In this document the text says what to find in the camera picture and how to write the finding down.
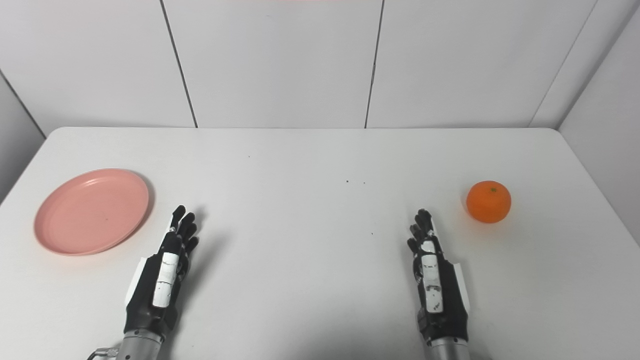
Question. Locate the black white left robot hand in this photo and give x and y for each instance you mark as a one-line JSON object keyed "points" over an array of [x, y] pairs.
{"points": [[165, 272]]}

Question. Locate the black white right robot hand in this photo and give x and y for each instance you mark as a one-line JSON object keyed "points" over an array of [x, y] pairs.
{"points": [[432, 280]]}

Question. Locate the orange fruit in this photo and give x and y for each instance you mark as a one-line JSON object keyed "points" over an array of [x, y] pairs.
{"points": [[489, 202]]}

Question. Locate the pink round plate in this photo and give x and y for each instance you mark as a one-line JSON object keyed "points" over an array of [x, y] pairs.
{"points": [[92, 212]]}

